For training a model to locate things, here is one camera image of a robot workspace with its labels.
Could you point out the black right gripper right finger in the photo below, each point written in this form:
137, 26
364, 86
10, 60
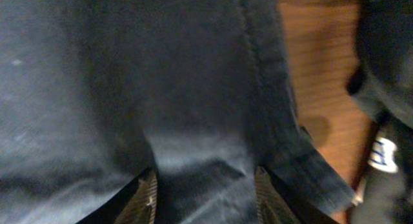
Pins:
276, 204

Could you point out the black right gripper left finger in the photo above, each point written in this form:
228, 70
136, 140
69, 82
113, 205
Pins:
133, 204

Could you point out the navy blue shorts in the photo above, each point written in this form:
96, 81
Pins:
93, 92

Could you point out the black patterned shirt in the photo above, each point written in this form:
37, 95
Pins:
382, 88

